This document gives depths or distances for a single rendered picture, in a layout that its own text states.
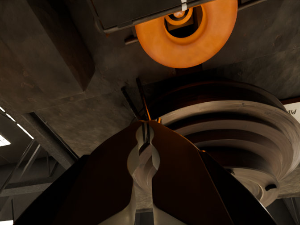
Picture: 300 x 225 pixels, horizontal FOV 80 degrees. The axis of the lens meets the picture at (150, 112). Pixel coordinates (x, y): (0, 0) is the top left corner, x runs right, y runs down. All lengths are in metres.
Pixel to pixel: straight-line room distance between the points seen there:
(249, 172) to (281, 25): 0.29
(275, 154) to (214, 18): 0.31
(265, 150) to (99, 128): 0.48
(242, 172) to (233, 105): 0.13
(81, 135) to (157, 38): 0.48
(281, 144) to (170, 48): 0.32
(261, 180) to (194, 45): 0.30
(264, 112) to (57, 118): 0.58
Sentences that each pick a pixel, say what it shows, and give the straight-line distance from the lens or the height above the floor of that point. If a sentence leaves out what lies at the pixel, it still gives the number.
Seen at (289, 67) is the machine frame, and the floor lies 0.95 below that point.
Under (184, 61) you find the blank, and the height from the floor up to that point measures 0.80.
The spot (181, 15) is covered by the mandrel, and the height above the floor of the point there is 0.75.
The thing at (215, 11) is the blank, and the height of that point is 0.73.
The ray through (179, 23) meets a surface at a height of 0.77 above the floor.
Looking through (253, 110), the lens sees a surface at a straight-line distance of 0.41.
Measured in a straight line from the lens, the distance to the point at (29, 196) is 11.53.
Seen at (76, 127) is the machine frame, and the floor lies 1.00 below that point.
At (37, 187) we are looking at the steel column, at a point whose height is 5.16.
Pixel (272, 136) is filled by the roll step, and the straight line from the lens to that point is 0.46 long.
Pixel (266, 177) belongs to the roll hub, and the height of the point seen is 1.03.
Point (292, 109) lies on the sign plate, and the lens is 0.67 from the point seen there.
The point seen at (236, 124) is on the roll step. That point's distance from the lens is 0.40.
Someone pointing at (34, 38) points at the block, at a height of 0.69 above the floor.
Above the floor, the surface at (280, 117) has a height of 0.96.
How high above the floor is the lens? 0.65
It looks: 39 degrees up
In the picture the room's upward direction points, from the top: 159 degrees clockwise
